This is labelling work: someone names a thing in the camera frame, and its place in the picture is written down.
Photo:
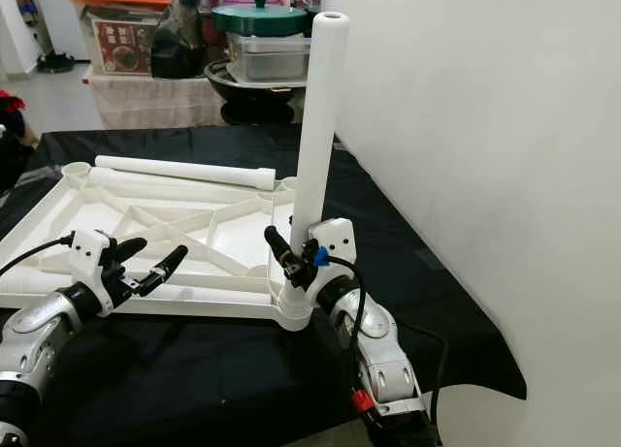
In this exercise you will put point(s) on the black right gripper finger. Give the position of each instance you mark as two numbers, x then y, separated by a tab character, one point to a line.
278	242

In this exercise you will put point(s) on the white plastic table top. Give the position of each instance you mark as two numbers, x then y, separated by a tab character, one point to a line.
243	229

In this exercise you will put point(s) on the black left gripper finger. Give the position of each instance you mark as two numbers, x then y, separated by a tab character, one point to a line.
129	248
173	263

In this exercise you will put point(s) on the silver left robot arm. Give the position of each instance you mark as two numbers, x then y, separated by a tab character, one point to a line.
39	340

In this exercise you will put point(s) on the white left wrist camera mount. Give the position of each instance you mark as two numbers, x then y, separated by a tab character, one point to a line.
92	256

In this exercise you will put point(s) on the black floor stand base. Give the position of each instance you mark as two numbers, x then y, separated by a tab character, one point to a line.
53	61

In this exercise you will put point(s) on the red cloth item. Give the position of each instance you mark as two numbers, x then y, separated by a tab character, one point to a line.
10	103

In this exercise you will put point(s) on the white cabinet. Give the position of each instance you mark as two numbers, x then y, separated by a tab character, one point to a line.
44	20

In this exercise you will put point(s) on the black wok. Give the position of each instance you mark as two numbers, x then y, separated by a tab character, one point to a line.
247	93

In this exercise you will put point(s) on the black tablecloth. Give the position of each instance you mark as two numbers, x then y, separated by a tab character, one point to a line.
427	292

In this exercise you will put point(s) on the beige cloth covered bench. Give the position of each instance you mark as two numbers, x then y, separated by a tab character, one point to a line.
150	103

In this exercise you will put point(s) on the glossy black bag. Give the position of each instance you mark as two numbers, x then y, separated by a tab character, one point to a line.
179	40

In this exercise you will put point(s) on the green pot with lid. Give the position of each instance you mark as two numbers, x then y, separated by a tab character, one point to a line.
257	18

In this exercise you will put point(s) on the orange lidded storage box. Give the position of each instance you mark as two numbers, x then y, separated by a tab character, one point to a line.
121	45

